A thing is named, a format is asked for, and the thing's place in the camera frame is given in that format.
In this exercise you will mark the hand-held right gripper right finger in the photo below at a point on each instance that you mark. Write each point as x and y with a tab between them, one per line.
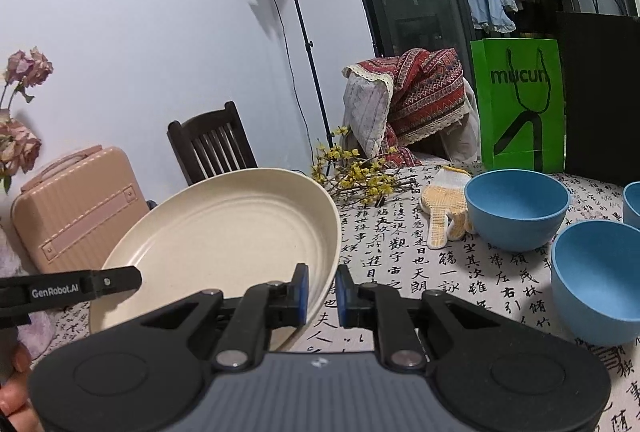
343	297

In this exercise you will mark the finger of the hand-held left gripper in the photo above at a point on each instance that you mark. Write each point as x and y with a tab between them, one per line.
120	281

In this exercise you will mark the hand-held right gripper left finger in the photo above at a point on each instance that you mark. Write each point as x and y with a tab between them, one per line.
301	294

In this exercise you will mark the cream plate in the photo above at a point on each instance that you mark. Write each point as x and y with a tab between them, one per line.
225	222

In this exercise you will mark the blue bowl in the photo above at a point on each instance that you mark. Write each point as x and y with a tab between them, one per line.
515	222
600	292
632	207

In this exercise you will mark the person's left hand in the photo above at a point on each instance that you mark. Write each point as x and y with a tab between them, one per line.
17	392

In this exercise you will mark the pale purple textured vase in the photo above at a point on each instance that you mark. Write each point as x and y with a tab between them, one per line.
15	252

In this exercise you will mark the pink ribbed suitcase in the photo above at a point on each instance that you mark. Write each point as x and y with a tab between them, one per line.
80	212

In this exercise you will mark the yellow flower branches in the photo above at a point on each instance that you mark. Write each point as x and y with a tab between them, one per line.
360	172

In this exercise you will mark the yellow dotted work glove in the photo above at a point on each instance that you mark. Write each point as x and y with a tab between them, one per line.
440	207

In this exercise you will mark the dark wooden chair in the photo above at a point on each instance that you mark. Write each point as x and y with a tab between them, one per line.
210	118

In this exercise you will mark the beige chair cover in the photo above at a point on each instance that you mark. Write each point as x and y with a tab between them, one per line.
467	132

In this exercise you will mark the red patterned blanket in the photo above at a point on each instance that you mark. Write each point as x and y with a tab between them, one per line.
425	87

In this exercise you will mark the dried pink roses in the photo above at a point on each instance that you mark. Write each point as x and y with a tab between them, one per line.
30	62

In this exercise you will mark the green paper bag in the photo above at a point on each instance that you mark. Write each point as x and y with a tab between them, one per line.
500	122

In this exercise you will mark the black light stand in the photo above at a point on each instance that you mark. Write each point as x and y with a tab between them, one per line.
307	47

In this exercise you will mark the black paper bag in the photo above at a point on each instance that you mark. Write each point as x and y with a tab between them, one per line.
600	112

